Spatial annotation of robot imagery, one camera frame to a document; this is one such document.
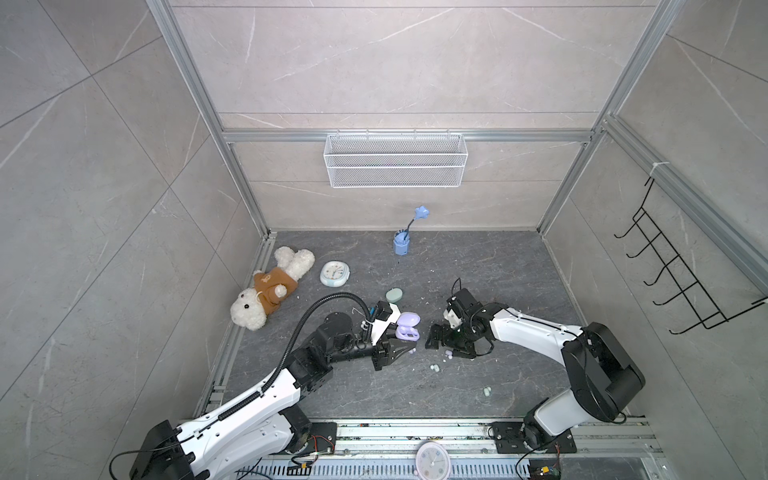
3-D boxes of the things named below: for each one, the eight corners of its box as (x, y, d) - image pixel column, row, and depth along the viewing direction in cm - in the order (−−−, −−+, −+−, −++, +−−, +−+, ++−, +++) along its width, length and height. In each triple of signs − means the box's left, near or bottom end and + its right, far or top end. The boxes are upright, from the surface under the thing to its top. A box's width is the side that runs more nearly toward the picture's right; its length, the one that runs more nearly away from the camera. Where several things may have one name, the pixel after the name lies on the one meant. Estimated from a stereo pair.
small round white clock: (320, 288, 105) (318, 282, 102) (324, 266, 111) (322, 260, 109) (348, 288, 105) (347, 282, 102) (351, 266, 111) (350, 260, 109)
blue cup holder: (394, 255, 114) (394, 240, 107) (394, 246, 117) (394, 231, 110) (408, 255, 114) (409, 240, 107) (408, 246, 117) (409, 231, 110)
